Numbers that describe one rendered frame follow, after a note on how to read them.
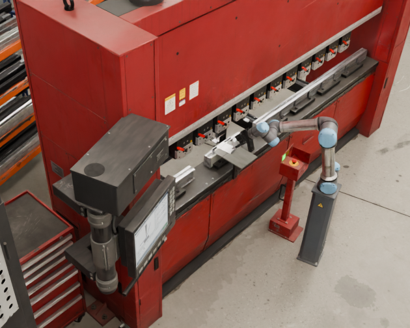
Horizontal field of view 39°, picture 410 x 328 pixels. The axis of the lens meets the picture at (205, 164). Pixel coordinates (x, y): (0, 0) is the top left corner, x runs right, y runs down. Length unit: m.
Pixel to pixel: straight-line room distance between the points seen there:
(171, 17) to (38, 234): 1.55
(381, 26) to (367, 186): 1.49
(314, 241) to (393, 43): 2.07
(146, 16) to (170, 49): 0.32
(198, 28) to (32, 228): 1.58
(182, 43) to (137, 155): 0.92
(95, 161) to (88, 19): 0.76
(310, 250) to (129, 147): 2.39
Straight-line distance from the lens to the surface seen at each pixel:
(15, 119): 5.04
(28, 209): 3.87
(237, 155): 4.15
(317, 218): 4.48
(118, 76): 2.78
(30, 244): 3.66
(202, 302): 4.50
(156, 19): 3.09
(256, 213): 5.08
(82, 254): 3.24
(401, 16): 5.56
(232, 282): 4.63
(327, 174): 4.04
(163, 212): 3.07
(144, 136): 2.77
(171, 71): 3.37
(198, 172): 4.19
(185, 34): 3.34
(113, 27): 2.93
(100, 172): 2.58
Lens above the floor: 3.66
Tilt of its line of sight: 41 degrees down
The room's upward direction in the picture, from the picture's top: 3 degrees clockwise
